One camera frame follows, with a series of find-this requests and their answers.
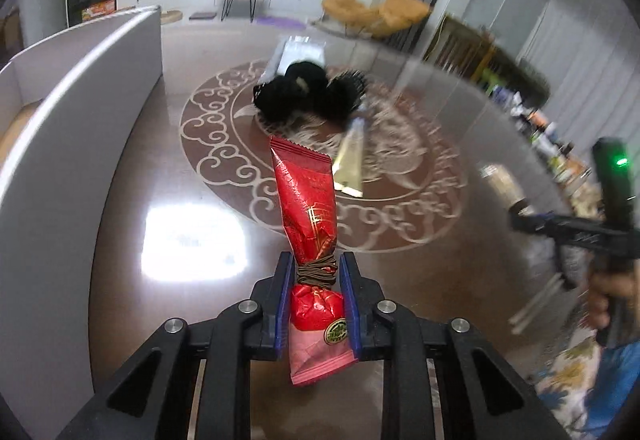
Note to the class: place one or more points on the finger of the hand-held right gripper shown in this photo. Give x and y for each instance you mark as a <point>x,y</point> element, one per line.
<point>530,219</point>
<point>567,266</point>

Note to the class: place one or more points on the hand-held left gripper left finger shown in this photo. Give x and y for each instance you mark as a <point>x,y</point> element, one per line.
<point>284,302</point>

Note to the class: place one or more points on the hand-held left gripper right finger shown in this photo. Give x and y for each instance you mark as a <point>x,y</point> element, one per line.
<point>351,302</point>

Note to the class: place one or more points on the brown rubber band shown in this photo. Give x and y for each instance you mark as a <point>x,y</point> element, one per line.
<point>317,271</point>

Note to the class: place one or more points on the red foil snack packet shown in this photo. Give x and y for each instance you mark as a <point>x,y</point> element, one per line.
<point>305,200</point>

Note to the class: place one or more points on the white storage box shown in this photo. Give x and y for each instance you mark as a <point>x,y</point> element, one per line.
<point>65,130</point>

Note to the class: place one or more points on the person's right hand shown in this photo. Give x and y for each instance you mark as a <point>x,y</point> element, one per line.
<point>597,302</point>

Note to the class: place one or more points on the pair of white sticks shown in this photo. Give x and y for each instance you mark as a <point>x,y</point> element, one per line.
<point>535,307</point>

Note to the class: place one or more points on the clutter of bottles and toiletries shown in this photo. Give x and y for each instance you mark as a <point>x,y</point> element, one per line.
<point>545,135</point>

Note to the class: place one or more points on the floral printed cloth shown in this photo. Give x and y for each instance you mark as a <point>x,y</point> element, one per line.
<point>565,382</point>

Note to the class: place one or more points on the gold foil sachet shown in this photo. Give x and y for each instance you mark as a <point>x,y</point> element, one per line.
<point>350,160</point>

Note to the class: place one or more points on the wooden dining chair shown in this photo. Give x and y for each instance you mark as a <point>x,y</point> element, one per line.
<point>457,47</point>

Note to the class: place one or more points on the black bristly hair claw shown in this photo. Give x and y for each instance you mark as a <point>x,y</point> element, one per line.
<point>347,95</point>

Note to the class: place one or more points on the black fluffy hair accessory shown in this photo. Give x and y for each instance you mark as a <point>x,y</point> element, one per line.
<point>287,92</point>

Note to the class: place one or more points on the orange lounge chair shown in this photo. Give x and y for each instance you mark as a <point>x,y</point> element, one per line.
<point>402,12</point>
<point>347,7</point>

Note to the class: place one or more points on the silver flat packet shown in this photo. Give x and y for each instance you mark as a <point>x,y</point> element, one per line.
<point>300,52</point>

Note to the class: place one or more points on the purple floor mat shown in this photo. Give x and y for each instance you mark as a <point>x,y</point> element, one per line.
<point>280,23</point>

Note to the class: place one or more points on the grey floor mat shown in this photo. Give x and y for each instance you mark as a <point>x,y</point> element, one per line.
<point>205,15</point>

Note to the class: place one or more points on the round beige floor cushion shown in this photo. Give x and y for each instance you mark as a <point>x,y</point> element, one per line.
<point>171,16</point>

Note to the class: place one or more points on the colourful printed carton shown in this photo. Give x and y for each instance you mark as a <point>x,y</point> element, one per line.
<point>98,10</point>

